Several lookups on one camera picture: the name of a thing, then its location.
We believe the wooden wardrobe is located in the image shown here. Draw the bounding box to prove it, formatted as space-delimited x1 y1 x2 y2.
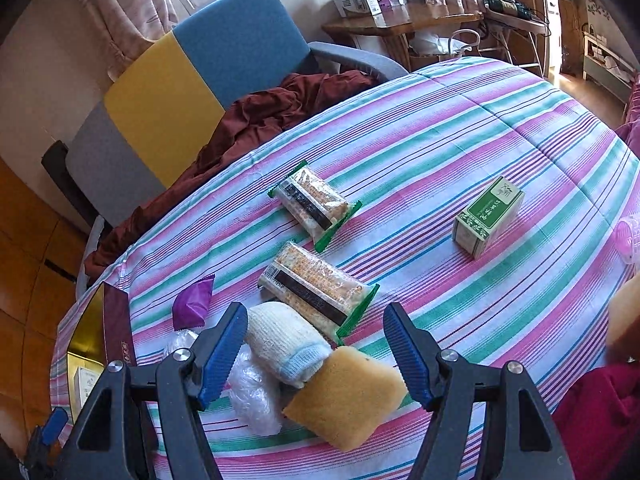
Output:
1 164 86 456

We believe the gold tin box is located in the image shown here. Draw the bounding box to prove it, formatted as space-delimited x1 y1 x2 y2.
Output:
66 283 137 422

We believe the white carton box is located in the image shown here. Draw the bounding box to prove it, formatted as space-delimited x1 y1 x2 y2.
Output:
74 366 102 411

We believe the white sock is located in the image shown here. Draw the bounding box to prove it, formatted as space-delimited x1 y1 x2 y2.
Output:
245 301 332 389

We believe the red garment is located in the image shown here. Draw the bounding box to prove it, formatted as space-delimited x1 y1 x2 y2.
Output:
552 362 639 479

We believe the pink curtain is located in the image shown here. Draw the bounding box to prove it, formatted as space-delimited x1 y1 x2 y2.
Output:
79 0 179 81

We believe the grey yellow blue headboard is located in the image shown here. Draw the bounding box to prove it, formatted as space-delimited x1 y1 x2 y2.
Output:
66 0 408 226

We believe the maroon blanket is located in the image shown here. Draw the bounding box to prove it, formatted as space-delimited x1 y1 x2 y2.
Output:
84 70 380 283

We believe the cracker packet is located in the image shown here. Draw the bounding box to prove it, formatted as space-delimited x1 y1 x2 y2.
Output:
258 242 380 346
268 160 362 252

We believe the wooden side table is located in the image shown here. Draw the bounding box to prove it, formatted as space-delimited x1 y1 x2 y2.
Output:
322 3 483 70

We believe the yellow sponge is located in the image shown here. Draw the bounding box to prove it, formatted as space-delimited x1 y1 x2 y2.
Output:
283 346 408 452
606 274 640 361

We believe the green tea box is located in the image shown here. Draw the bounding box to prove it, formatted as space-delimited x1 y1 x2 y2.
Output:
452 176 524 259

